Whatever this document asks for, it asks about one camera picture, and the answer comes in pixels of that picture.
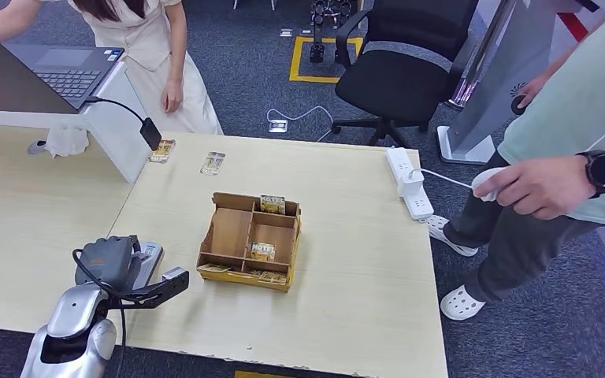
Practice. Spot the white handheld controller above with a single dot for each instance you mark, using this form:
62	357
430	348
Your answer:
482	180

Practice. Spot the person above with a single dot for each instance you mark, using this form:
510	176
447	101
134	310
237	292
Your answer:
141	41
568	115

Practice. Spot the yellow floor tape square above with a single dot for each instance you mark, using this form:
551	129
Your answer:
260	374

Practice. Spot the person's right forearm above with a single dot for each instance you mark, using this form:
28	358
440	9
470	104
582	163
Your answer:
5	18
568	55

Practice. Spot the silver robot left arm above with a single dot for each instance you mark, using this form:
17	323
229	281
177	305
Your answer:
73	318

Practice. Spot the small metal floor plate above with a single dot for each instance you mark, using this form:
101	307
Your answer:
286	32
306	32

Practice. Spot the black office chair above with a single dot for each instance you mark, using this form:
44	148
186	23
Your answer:
396	78

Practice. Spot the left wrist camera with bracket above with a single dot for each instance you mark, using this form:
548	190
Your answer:
161	289

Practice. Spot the black wheeled equipment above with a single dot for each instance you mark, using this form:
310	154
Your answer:
316	52

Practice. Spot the dark grey laptop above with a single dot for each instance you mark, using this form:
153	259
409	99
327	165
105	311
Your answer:
0	78

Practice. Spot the white plug adapter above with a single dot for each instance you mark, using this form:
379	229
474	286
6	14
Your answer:
411	183

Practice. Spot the person's left forearm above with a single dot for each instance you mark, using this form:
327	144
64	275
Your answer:
177	41

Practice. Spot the grey metal kiosk stand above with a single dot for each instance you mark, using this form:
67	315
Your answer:
490	104

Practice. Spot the white chair legs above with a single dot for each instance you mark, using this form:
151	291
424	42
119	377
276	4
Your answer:
235	4

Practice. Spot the metal floor outlet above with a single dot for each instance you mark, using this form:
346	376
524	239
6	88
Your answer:
278	126

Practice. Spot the hotel room key card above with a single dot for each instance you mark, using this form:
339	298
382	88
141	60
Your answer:
273	278
263	252
273	205
162	151
214	268
213	164

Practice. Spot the black power adapter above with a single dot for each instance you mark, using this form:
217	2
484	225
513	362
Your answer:
150	134

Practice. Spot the black round knob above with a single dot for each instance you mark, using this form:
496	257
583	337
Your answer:
517	106

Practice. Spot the white power strip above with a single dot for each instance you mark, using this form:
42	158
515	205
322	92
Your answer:
397	158

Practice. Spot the wooden card organizer box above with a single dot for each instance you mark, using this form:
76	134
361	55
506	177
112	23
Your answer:
231	232

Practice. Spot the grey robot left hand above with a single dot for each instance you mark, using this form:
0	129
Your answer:
107	261

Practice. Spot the person's left hand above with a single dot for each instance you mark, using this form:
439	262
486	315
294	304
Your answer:
542	188
173	96

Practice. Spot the white perforated clog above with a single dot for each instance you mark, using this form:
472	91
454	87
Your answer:
461	303
451	237

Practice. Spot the white crumpled tissue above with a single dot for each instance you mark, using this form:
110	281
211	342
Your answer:
66	141

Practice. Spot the person's right hand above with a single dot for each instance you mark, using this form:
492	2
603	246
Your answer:
534	88

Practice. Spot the white desk riser stand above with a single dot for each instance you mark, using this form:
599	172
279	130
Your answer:
120	130

